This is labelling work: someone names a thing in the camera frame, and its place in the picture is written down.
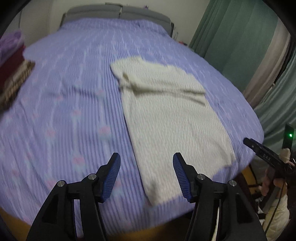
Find cream polka dot shirt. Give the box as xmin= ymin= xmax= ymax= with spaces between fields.
xmin=110 ymin=56 xmax=235 ymax=205

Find stack of folded clothes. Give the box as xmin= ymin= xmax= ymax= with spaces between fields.
xmin=0 ymin=30 xmax=35 ymax=112

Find person's right hand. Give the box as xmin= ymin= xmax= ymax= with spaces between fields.
xmin=260 ymin=169 xmax=287 ymax=199

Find black box with green light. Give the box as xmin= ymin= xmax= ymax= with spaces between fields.
xmin=282 ymin=123 xmax=295 ymax=151

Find green curtain at right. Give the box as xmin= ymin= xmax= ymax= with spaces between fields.
xmin=255 ymin=52 xmax=296 ymax=153

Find green curtain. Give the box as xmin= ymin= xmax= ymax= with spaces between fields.
xmin=189 ymin=0 xmax=278 ymax=92
xmin=255 ymin=52 xmax=296 ymax=153

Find beige curtain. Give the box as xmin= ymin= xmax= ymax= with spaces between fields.
xmin=243 ymin=19 xmax=291 ymax=108

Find purple floral bed cover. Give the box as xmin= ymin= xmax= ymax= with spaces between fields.
xmin=1 ymin=18 xmax=264 ymax=235

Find grey upholstered headboard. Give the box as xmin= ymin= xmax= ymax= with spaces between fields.
xmin=60 ymin=4 xmax=174 ymax=36

